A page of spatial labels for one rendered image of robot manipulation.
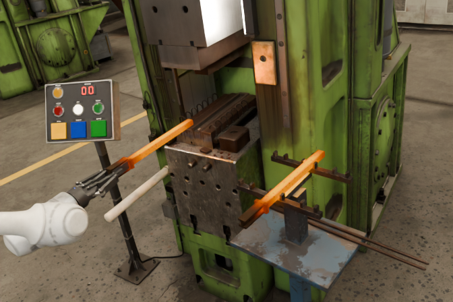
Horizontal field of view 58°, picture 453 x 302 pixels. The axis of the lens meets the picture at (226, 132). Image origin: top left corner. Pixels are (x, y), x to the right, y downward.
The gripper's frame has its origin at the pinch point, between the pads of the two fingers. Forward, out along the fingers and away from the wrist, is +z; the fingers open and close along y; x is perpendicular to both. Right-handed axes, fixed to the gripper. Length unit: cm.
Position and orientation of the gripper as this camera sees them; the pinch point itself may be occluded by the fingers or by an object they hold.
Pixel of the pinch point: (118, 168)
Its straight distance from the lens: 146.7
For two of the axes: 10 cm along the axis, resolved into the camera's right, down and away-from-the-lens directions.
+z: 5.3, -4.5, 7.1
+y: 8.4, 1.5, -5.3
